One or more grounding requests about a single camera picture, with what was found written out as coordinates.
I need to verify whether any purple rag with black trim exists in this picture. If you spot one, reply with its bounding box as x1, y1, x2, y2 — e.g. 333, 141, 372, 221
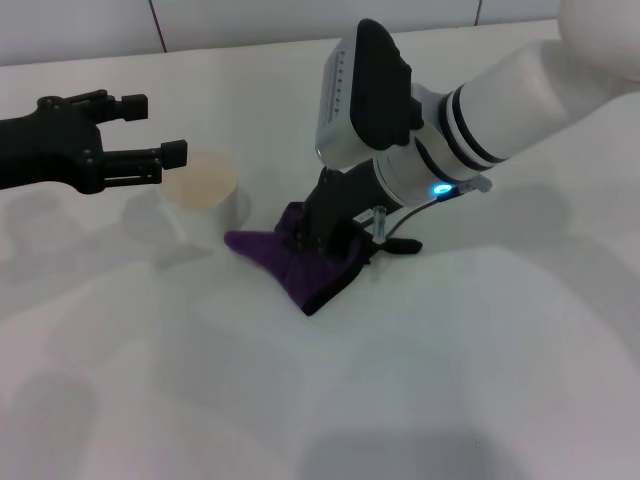
222, 201, 422, 318

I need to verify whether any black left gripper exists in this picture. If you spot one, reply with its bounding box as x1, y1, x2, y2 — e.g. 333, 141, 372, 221
0, 89, 190, 196

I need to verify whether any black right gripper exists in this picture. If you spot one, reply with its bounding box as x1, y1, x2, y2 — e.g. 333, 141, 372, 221
285, 162, 404, 257

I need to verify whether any white paper cup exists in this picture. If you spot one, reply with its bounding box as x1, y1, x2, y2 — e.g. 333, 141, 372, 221
159, 148, 241, 242

